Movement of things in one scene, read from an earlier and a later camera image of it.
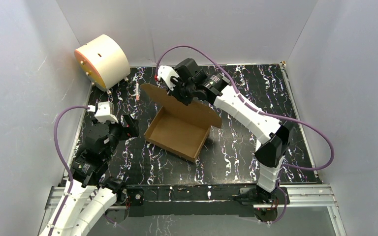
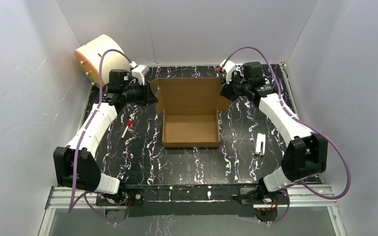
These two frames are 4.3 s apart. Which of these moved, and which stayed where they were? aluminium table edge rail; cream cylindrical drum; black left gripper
Moved: black left gripper
Stayed: cream cylindrical drum; aluminium table edge rail
